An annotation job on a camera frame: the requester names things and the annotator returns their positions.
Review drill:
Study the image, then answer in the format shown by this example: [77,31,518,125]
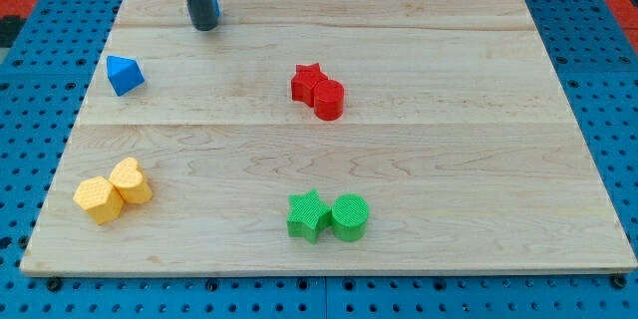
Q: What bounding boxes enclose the yellow hexagon block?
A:
[73,176,124,225]

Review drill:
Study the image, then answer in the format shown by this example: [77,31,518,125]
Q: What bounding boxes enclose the blue triangle block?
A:
[107,56,145,96]

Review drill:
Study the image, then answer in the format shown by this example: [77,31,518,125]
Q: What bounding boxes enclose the green cylinder block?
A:
[332,193,369,242]

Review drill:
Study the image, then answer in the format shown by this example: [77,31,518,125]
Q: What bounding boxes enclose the red cylinder block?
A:
[313,80,345,121]

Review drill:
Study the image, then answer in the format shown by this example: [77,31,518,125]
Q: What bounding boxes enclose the yellow heart block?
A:
[109,158,153,204]

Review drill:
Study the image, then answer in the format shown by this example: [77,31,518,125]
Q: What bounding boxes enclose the blue cube block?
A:
[211,0,221,19]

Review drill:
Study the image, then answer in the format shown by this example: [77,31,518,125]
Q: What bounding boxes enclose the green star block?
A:
[286,189,332,244]

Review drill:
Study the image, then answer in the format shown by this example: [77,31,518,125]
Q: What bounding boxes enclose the light wooden board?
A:
[21,0,637,277]

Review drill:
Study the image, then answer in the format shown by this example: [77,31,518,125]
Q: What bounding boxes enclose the red star block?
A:
[290,63,328,108]

